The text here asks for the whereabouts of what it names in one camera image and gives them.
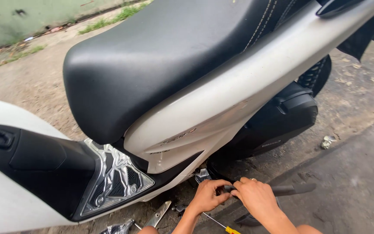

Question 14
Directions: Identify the chrome footboard plate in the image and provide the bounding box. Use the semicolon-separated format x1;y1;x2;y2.
80;138;155;217

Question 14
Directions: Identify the black rear mudguard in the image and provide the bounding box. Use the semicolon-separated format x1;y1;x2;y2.
336;6;374;62

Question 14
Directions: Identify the yellow handled screwdriver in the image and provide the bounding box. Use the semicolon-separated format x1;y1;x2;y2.
203;212;241;234

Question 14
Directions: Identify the silver metal bracket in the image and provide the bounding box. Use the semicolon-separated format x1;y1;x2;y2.
143;200;172;228

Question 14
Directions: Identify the person's left hand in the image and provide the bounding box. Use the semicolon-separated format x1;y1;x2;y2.
187;179;234;216

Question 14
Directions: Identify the black scooter seat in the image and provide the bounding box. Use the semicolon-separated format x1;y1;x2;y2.
63;0;314;145

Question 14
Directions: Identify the black grab rail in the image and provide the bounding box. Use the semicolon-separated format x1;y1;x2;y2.
316;0;366;19

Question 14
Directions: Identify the black engine cover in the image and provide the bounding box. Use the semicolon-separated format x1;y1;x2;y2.
206;81;319;161

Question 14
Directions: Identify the grass strip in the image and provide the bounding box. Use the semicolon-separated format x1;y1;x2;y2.
77;2;150;35

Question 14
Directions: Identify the crumpled white litter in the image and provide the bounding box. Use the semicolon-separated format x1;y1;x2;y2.
320;135;337;150

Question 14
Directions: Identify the white motor scooter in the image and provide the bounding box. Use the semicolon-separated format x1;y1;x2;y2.
0;0;374;234

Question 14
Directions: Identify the chrome scooter footpeg mount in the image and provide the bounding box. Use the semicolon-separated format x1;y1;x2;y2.
195;168;212;183

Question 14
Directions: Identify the person's right hand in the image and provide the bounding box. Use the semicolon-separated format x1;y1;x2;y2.
231;177;284;225

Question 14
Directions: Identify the black rear tyre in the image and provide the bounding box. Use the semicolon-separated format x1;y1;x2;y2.
297;54;332;98

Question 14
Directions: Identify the crumpled clear plastic bag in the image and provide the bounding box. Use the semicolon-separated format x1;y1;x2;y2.
99;219;135;234

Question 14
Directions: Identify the black plastic piece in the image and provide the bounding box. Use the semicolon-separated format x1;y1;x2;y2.
234;213;263;227

